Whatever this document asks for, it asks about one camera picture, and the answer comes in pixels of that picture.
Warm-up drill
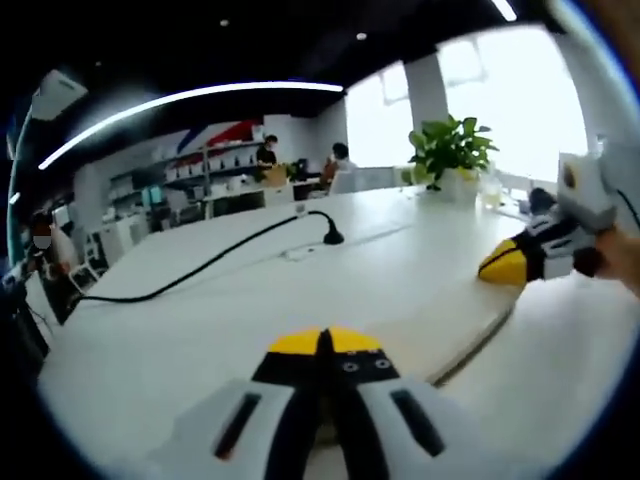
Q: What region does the beige cutlery case lid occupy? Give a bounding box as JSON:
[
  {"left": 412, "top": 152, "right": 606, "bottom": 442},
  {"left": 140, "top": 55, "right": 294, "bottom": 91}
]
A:
[{"left": 319, "top": 272, "right": 521, "bottom": 389}]

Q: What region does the ceiling air conditioner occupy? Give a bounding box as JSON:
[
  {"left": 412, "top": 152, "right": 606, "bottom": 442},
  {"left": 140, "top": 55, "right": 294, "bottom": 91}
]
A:
[{"left": 31, "top": 69, "right": 90, "bottom": 122}]

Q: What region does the long ceiling light strip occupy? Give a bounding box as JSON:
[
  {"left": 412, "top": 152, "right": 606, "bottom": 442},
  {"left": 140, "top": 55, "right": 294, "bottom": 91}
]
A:
[{"left": 38, "top": 81, "right": 346, "bottom": 172}]

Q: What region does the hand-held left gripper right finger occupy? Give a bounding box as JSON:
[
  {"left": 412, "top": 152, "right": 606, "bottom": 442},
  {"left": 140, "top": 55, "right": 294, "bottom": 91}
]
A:
[{"left": 322, "top": 327, "right": 501, "bottom": 480}]

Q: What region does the shelf with white boxes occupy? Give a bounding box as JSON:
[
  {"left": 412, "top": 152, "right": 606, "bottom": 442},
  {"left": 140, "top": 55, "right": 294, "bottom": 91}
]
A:
[{"left": 106, "top": 133, "right": 267, "bottom": 202}]

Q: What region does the white office chair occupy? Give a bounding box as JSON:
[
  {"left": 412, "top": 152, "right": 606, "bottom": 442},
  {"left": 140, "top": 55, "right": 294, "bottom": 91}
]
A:
[{"left": 68, "top": 263, "right": 109, "bottom": 292}]

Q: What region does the black table cable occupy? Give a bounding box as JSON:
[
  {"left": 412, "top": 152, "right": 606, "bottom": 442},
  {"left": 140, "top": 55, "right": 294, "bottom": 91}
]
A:
[{"left": 81, "top": 210, "right": 347, "bottom": 304}]

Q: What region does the short ceiling light strip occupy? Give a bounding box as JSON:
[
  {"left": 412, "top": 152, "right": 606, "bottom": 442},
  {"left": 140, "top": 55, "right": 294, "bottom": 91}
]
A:
[{"left": 491, "top": 0, "right": 519, "bottom": 22}]

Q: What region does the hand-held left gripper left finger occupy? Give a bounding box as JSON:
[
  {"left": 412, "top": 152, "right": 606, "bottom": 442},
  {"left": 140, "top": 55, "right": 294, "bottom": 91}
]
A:
[{"left": 144, "top": 327, "right": 322, "bottom": 480}]

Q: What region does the green plant in white pot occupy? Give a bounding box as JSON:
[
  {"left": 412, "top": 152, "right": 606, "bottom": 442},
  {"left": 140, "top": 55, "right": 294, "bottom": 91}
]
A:
[{"left": 406, "top": 114, "right": 501, "bottom": 204}]

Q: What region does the person's right hand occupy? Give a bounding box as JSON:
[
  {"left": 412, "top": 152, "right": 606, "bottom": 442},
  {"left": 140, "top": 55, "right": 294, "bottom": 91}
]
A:
[{"left": 594, "top": 224, "right": 640, "bottom": 297}]

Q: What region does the cardboard box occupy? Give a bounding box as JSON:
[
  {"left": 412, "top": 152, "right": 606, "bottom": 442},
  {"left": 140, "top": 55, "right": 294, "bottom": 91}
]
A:
[{"left": 261, "top": 166, "right": 289, "bottom": 189}]

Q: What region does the glass of pale drink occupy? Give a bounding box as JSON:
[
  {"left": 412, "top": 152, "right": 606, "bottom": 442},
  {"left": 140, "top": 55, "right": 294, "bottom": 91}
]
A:
[{"left": 479, "top": 182, "right": 504, "bottom": 209}]

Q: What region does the grey black curved device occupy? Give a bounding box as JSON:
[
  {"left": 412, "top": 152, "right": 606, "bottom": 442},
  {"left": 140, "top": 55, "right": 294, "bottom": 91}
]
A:
[{"left": 528, "top": 188, "right": 559, "bottom": 215}]

